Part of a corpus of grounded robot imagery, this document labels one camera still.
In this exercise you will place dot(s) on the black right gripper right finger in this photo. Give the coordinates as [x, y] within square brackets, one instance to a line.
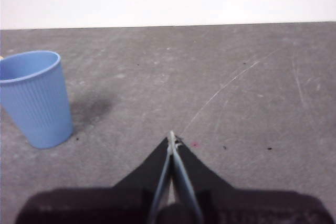
[236, 205]

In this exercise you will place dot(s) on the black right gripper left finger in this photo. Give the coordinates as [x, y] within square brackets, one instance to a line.
[105, 205]

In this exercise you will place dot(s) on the blue ribbed plastic cup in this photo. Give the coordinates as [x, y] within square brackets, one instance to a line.
[39, 103]

